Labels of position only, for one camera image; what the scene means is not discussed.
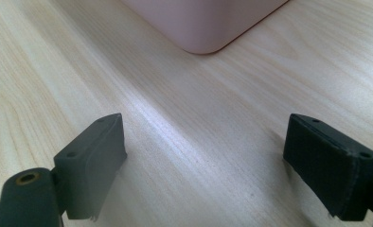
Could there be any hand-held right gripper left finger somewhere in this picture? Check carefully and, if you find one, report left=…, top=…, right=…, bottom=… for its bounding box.
left=53, top=113, right=128, bottom=221

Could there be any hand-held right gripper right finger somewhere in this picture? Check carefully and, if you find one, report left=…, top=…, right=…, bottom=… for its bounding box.
left=282, top=113, right=373, bottom=221

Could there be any pink storage box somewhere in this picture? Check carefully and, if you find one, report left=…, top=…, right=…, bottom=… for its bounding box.
left=121, top=0, right=290, bottom=55

